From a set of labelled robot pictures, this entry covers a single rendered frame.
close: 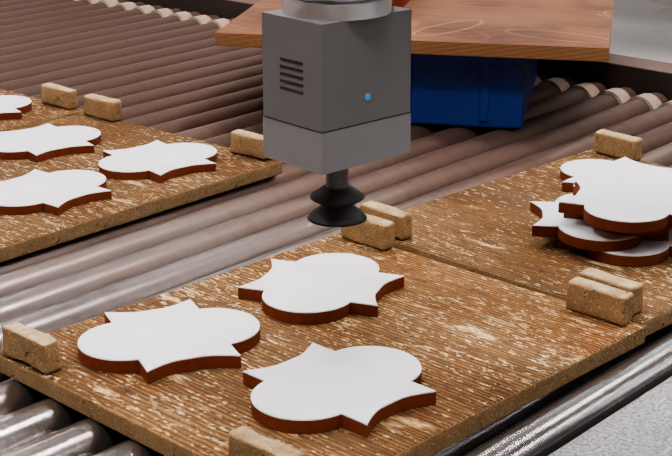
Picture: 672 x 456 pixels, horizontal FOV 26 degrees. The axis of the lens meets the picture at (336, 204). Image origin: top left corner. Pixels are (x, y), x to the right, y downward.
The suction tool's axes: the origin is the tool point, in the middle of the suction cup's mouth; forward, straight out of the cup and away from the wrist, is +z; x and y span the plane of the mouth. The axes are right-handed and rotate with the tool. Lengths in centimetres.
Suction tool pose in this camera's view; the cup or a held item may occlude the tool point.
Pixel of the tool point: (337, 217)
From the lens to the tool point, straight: 104.8
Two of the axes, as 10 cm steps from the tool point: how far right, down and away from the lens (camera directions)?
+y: -7.4, 2.1, -6.3
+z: 0.0, 9.5, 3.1
